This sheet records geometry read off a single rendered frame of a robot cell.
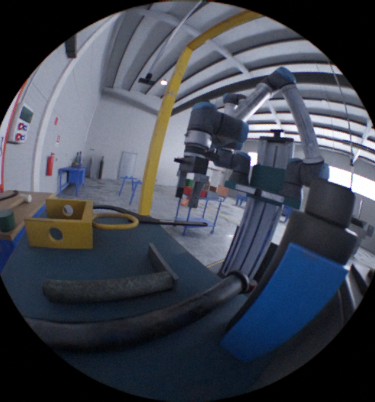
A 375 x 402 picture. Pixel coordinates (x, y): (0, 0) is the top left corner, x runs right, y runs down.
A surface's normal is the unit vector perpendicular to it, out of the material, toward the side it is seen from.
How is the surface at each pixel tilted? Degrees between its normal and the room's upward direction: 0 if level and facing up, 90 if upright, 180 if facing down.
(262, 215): 90
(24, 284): 0
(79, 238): 90
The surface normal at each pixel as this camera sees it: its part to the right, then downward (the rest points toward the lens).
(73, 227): 0.59, 0.28
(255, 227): -0.79, -0.05
